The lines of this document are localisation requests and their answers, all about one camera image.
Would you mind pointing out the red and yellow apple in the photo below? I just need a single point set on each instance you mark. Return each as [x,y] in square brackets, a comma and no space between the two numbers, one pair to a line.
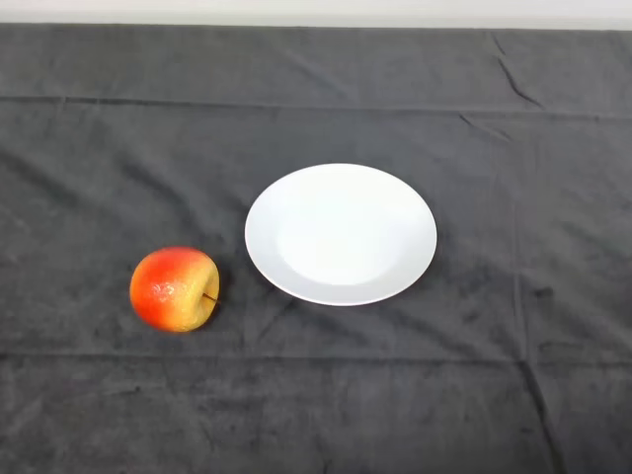
[170,291]

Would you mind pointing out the black cloth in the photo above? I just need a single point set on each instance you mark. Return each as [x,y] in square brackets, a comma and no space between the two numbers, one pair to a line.
[316,385]

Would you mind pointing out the white round plate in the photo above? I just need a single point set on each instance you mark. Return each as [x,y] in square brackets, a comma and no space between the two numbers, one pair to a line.
[340,234]

